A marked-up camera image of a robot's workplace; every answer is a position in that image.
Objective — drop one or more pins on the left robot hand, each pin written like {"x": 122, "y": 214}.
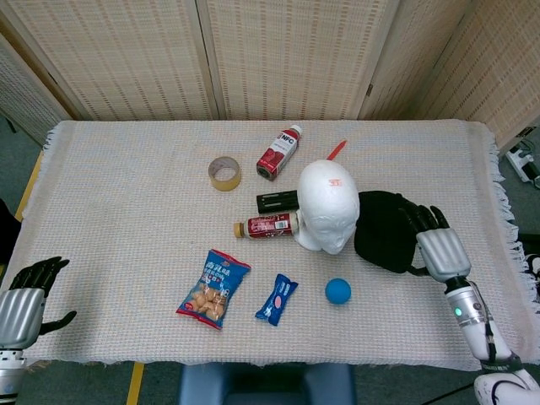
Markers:
{"x": 21, "y": 308}

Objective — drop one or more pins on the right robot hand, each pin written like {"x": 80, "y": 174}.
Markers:
{"x": 439, "y": 249}

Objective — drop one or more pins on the black baseball cap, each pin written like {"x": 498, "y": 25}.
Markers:
{"x": 384, "y": 230}

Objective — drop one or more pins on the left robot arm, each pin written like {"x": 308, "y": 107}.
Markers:
{"x": 8, "y": 375}

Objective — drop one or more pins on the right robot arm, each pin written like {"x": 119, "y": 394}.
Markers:
{"x": 489, "y": 337}

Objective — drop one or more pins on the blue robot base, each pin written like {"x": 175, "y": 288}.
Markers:
{"x": 266, "y": 384}

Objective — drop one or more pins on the white foam mannequin head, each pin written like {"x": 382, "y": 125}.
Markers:
{"x": 327, "y": 206}

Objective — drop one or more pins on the blue ball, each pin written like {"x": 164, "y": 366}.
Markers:
{"x": 338, "y": 290}

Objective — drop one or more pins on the white device on floor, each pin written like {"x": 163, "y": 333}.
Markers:
{"x": 523, "y": 162}

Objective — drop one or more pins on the yellow floor tape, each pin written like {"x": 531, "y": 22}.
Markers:
{"x": 136, "y": 384}

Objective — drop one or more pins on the red pen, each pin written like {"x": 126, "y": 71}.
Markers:
{"x": 337, "y": 149}

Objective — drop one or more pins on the white woven tablecloth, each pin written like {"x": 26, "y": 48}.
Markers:
{"x": 126, "y": 211}

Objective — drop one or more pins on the black rectangular box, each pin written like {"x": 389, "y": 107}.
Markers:
{"x": 276, "y": 201}

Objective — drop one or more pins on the small blue candy packet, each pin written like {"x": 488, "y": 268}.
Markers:
{"x": 276, "y": 300}

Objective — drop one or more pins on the brown milk tea bottle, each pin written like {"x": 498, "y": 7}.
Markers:
{"x": 268, "y": 225}

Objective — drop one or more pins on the red NFC juice bottle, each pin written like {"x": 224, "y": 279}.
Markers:
{"x": 278, "y": 152}

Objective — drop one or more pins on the blue snack bag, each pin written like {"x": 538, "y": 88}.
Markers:
{"x": 213, "y": 295}

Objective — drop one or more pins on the beige tape roll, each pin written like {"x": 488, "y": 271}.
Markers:
{"x": 225, "y": 173}

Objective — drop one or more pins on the woven folding screen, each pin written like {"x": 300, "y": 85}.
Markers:
{"x": 270, "y": 55}

